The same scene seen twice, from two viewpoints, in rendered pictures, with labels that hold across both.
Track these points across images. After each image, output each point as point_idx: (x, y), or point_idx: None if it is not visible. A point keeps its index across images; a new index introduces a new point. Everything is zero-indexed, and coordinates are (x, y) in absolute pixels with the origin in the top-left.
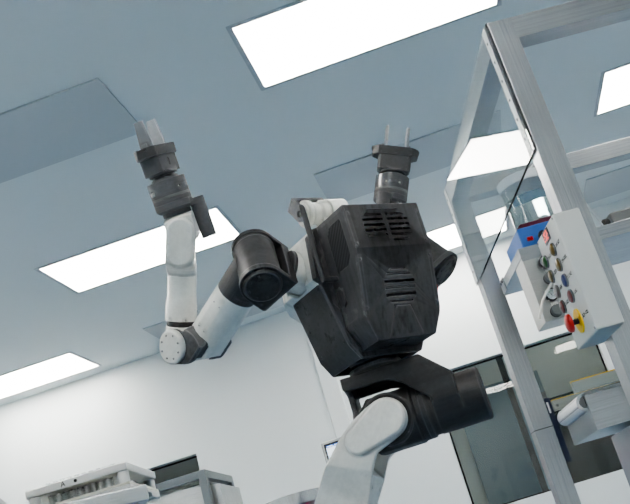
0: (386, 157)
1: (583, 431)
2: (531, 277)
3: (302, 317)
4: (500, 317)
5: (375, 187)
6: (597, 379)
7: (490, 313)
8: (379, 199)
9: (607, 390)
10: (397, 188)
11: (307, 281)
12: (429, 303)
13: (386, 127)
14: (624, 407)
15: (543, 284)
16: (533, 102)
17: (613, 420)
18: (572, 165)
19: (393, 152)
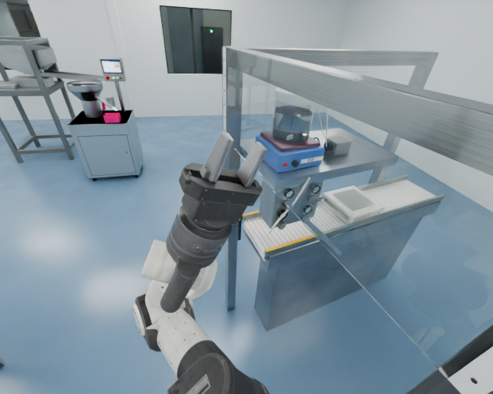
0: (208, 207)
1: (255, 248)
2: (275, 202)
3: None
4: (232, 168)
5: (174, 240)
6: (279, 249)
7: (226, 161)
8: (180, 286)
9: (281, 254)
10: (212, 256)
11: None
12: None
13: (226, 144)
14: (284, 260)
15: (281, 206)
16: None
17: (276, 266)
18: (323, 62)
19: (224, 201)
